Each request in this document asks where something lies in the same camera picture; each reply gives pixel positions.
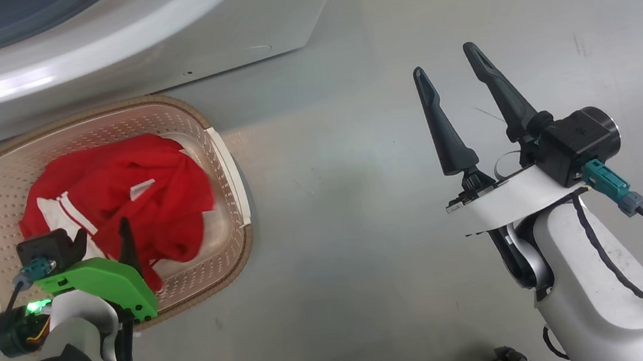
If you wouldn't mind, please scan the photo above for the white front-load washing machine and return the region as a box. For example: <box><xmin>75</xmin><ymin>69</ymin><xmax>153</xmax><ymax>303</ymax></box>
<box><xmin>0</xmin><ymin>0</ymin><xmax>363</xmax><ymax>156</ymax></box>

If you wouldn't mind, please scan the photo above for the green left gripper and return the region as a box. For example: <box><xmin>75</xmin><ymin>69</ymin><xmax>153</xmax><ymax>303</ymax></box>
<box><xmin>27</xmin><ymin>214</ymin><xmax>160</xmax><ymax>335</ymax></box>

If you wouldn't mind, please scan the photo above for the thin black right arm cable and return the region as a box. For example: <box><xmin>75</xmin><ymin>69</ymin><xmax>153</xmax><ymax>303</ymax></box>
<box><xmin>572</xmin><ymin>187</ymin><xmax>643</xmax><ymax>314</ymax></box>

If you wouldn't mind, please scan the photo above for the red and white garment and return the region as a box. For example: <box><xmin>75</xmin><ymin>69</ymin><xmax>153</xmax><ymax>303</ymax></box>
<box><xmin>10</xmin><ymin>126</ymin><xmax>226</xmax><ymax>309</ymax></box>

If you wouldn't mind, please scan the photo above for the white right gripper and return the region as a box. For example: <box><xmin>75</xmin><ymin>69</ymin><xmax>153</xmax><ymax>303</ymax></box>
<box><xmin>410</xmin><ymin>29</ymin><xmax>594</xmax><ymax>241</ymax></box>

